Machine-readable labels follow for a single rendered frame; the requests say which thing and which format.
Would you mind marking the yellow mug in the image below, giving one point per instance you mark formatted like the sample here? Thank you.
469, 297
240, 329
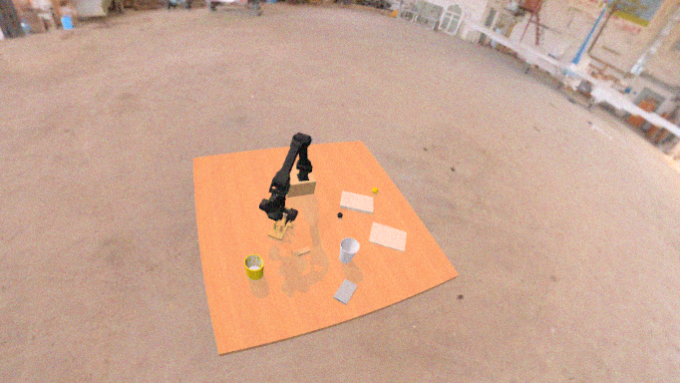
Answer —
254, 266

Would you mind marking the grey cup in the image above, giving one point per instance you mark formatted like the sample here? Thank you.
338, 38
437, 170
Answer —
349, 247

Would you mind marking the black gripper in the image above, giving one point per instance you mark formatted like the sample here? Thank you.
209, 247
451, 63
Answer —
292, 214

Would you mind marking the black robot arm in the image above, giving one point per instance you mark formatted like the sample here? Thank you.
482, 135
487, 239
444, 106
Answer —
282, 180

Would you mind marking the beige flat rectangular pad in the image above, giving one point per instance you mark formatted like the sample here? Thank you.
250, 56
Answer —
388, 236

